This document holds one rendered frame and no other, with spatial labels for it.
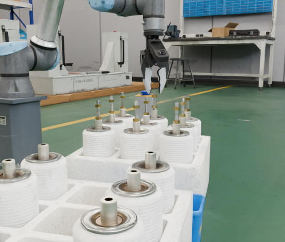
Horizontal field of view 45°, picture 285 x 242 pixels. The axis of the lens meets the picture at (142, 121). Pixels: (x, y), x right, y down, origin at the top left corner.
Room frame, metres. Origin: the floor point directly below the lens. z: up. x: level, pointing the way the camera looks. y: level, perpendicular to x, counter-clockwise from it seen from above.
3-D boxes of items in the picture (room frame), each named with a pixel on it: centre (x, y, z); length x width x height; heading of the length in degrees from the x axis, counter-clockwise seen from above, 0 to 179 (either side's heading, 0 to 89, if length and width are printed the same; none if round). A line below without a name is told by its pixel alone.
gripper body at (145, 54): (1.24, -0.04, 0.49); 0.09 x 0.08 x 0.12; 15
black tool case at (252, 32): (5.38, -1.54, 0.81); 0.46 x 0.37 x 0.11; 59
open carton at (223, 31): (5.65, -1.28, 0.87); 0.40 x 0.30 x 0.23; 45
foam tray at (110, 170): (1.10, -0.01, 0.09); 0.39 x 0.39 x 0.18; 75
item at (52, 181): (0.72, 0.21, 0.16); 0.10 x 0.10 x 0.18
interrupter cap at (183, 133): (0.96, -0.10, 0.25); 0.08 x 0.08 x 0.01
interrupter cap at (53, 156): (0.72, 0.21, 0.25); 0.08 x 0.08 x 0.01
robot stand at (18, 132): (1.47, 0.54, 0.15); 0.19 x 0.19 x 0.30; 59
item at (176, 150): (0.96, -0.10, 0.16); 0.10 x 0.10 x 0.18
